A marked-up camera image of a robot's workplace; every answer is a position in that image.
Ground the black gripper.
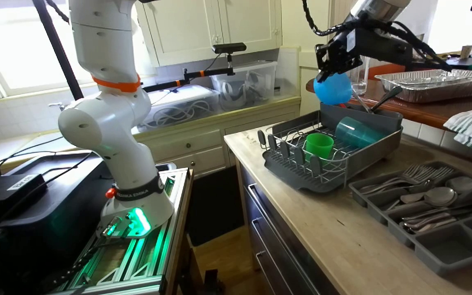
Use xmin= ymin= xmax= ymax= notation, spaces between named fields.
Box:
xmin=315 ymin=21 xmax=413 ymax=84

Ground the aluminium robot base cart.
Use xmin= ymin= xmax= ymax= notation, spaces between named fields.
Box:
xmin=49 ymin=166 xmax=195 ymax=295

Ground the red-orange chair back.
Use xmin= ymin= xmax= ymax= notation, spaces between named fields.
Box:
xmin=367 ymin=61 xmax=406 ymax=79

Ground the teal plastic cup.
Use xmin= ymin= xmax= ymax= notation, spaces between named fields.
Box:
xmin=333 ymin=115 xmax=383 ymax=153

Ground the green plastic cup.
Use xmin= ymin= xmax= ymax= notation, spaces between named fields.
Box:
xmin=302 ymin=131 xmax=336 ymax=162

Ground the aluminium foil tray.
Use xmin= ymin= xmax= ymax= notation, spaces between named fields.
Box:
xmin=374 ymin=67 xmax=472 ymax=105

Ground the grey dish rack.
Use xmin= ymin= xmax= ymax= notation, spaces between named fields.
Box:
xmin=261 ymin=102 xmax=405 ymax=195

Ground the silver fork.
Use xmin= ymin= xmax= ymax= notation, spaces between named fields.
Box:
xmin=361 ymin=172 xmax=413 ymax=197
xmin=405 ymin=162 xmax=456 ymax=187

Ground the black stand with orange clips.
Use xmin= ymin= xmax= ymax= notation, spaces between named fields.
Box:
xmin=143 ymin=51 xmax=236 ymax=94

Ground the small silver spoon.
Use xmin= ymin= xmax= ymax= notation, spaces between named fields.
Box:
xmin=398 ymin=190 xmax=429 ymax=207

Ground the white lower cabinet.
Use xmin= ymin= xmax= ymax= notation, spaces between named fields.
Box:
xmin=131 ymin=97 xmax=303 ymax=180

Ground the large silver spoon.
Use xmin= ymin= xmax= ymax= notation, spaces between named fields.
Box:
xmin=385 ymin=185 xmax=459 ymax=213

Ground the round silver spoon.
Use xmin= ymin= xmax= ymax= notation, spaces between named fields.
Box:
xmin=444 ymin=176 xmax=472 ymax=194

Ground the silver table knife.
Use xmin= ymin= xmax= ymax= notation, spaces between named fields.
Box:
xmin=400 ymin=207 xmax=472 ymax=226
xmin=405 ymin=217 xmax=467 ymax=236

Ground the steel drawer kitchen island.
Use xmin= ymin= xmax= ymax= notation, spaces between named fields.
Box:
xmin=234 ymin=162 xmax=341 ymax=295

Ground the grey cutlery tray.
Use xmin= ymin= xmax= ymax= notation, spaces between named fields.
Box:
xmin=347 ymin=159 xmax=472 ymax=277

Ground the plain black tripod pole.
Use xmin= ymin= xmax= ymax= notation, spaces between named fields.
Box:
xmin=29 ymin=0 xmax=85 ymax=102

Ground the large black controller case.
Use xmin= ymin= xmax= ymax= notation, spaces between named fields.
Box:
xmin=0 ymin=153 xmax=115 ymax=292

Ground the flat black box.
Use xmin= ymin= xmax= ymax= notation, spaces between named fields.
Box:
xmin=0 ymin=172 xmax=49 ymax=223

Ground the black long-handled utensil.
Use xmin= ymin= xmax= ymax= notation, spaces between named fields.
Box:
xmin=370 ymin=85 xmax=405 ymax=115

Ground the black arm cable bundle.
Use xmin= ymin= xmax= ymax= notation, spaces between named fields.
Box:
xmin=300 ymin=0 xmax=454 ymax=72

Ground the black stereo camera on stand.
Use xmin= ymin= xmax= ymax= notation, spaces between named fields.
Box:
xmin=211 ymin=41 xmax=247 ymax=56

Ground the large clear bin with cables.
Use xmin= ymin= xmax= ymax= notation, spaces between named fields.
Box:
xmin=136 ymin=84 xmax=220 ymax=131

